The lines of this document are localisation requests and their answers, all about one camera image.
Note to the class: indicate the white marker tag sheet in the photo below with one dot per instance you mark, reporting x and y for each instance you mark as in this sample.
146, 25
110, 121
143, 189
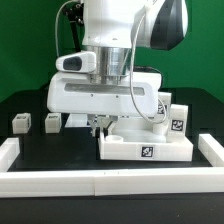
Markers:
77, 120

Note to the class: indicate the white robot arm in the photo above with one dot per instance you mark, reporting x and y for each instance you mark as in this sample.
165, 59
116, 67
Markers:
100, 79

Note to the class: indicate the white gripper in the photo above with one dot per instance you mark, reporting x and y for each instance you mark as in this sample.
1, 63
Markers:
71, 90

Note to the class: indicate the white square tabletop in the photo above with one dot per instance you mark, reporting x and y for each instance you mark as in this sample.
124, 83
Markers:
133, 139

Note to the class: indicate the white U-shaped obstacle fence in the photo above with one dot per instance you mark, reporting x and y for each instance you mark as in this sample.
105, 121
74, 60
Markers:
113, 182

